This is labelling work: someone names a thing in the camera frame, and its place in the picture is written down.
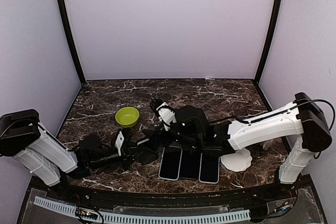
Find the light blue phone case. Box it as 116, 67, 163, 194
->
158, 147, 183, 182

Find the dark purple edged phone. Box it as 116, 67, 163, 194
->
159, 148, 182, 179

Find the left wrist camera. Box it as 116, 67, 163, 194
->
114, 128, 132, 156

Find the white scalloped dish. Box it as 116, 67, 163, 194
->
220, 148, 253, 173

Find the white cable duct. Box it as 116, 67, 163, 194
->
33, 196, 251, 223

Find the black frame post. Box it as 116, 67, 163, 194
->
57, 0, 86, 85
254, 0, 281, 86

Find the silver white phone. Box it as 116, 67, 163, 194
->
137, 138, 152, 148

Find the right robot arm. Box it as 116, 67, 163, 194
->
150, 92, 334, 200

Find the right black frame post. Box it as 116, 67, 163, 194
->
254, 0, 281, 86

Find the patterned white mug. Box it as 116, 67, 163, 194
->
260, 140, 273, 151

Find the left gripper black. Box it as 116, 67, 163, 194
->
90, 143, 148, 171

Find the lavender phone case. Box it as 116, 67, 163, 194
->
198, 154, 221, 184

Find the black front rail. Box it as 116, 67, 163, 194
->
25, 172, 312, 209

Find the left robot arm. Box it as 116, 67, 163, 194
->
1, 109, 159, 201

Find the black magsafe phone case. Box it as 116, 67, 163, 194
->
136, 146, 159, 165

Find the green bowl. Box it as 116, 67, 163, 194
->
115, 106, 140, 128

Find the left black frame post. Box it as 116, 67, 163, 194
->
57, 0, 86, 85

